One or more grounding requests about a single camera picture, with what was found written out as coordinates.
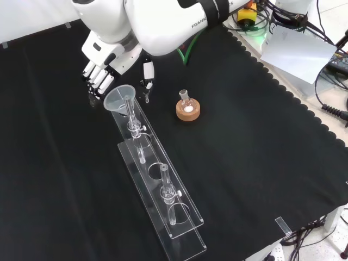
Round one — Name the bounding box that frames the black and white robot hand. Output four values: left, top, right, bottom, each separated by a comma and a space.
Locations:
81, 30, 156, 96

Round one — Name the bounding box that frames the translucent plastic funnel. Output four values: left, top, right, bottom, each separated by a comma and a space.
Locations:
103, 84, 136, 118

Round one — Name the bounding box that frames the glass weighing funnel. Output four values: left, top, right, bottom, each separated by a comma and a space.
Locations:
139, 90, 152, 104

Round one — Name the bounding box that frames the clear acrylic funnel stand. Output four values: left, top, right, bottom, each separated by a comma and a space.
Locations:
109, 93, 208, 259

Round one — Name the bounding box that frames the round-bottom glass flask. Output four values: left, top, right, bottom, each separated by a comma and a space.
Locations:
178, 89, 195, 114

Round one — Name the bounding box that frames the yellow stop button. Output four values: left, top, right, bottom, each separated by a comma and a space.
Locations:
237, 2, 258, 29

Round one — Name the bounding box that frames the black cloth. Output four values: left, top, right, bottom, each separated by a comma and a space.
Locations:
0, 18, 348, 261

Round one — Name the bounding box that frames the pale board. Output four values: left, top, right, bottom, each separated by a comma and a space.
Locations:
260, 24, 338, 85

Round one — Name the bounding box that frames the clear plastic clip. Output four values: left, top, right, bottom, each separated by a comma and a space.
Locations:
275, 216, 292, 237

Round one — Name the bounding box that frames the white power strip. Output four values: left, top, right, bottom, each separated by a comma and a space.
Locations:
262, 243, 287, 261

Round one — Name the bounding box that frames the green cable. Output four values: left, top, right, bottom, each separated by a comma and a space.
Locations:
176, 27, 205, 66

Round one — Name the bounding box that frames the cork ring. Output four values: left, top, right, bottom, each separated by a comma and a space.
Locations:
176, 98, 202, 122

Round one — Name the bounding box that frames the black coiled cable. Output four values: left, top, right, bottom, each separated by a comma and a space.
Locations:
314, 64, 348, 122

